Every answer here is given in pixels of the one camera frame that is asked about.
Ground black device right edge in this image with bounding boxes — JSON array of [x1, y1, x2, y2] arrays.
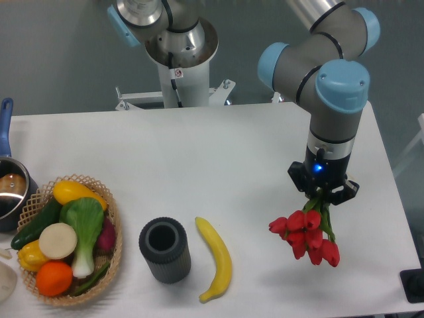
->
[[399, 268, 423, 303]]

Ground yellow banana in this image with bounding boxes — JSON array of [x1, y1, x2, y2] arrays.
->
[[195, 217, 233, 303]]

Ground red tulip bouquet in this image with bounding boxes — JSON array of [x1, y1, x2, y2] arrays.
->
[[268, 189, 341, 267]]

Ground white round radish slice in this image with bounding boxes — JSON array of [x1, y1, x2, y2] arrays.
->
[[38, 223, 78, 260]]

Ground white object left edge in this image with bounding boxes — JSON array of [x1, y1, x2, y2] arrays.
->
[[0, 262, 17, 302]]

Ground green bok choy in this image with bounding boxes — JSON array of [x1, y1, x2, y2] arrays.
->
[[60, 197, 104, 279]]

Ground blue handled saucepan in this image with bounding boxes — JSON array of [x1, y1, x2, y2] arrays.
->
[[1, 97, 38, 233]]

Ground orange fruit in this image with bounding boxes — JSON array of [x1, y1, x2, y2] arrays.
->
[[36, 261, 73, 297]]

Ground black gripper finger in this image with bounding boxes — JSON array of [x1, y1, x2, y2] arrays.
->
[[288, 162, 315, 199], [329, 180, 360, 204]]

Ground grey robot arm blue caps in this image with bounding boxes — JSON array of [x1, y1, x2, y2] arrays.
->
[[257, 1, 380, 205]]

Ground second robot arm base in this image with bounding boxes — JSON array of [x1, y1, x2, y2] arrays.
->
[[107, 1, 219, 69]]

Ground green bean pod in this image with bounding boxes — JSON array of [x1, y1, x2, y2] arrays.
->
[[72, 262, 110, 297]]

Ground yellow bell pepper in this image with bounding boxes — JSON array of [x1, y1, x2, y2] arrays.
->
[[17, 240, 50, 272]]

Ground dark grey ribbed vase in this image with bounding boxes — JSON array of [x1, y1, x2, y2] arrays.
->
[[138, 217, 191, 284]]

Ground small white garlic piece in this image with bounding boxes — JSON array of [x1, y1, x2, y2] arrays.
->
[[0, 248, 12, 260]]

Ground yellow squash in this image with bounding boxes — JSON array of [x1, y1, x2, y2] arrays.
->
[[52, 180, 108, 211]]

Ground purple sweet potato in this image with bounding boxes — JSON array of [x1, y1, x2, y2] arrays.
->
[[96, 218, 116, 251]]

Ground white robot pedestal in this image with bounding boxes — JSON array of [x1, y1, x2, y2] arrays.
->
[[115, 61, 236, 111]]

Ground white frame right edge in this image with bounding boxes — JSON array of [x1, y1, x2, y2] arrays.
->
[[392, 114, 423, 178]]

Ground dark green cucumber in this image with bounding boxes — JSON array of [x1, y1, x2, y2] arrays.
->
[[11, 198, 62, 250]]

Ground woven wicker basket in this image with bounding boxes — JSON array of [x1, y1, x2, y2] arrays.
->
[[17, 174, 123, 307]]

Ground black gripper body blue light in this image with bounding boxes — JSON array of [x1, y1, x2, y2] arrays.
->
[[303, 147, 350, 193]]

